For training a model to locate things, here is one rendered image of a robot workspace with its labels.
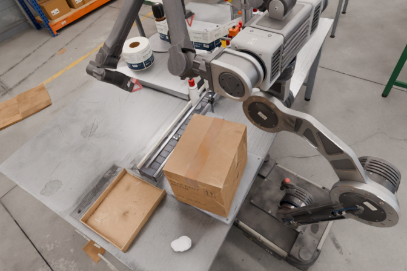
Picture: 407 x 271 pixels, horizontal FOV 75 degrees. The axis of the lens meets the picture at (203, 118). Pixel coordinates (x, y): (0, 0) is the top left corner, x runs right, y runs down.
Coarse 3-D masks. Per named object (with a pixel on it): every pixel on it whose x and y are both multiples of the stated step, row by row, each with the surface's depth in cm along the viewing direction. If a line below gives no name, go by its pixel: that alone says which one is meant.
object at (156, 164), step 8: (200, 96) 158; (208, 96) 157; (200, 112) 150; (184, 128) 143; (168, 136) 141; (176, 136) 140; (160, 144) 138; (168, 144) 138; (176, 144) 137; (168, 152) 134; (160, 160) 131; (144, 168) 129; (152, 168) 129; (152, 176) 126
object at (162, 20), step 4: (156, 4) 182; (160, 4) 183; (152, 8) 184; (156, 8) 182; (160, 8) 184; (156, 12) 184; (160, 12) 185; (164, 12) 190; (156, 16) 186; (160, 16) 186; (164, 16) 193; (156, 20) 194; (160, 20) 190; (164, 20) 189; (156, 24) 192; (160, 40) 204
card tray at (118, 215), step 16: (128, 176) 133; (112, 192) 128; (128, 192) 127; (144, 192) 126; (160, 192) 125; (96, 208) 124; (112, 208) 123; (128, 208) 122; (144, 208) 120; (96, 224) 118; (112, 224) 117; (128, 224) 116; (144, 224) 116; (112, 240) 113; (128, 240) 109
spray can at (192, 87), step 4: (188, 80) 137; (192, 80) 137; (192, 84) 138; (196, 84) 141; (188, 88) 140; (192, 88) 139; (196, 88) 140; (192, 92) 141; (196, 92) 142; (192, 96) 143; (196, 96) 144; (192, 100) 146; (196, 100) 146; (192, 104) 149; (200, 104) 151; (196, 108) 150
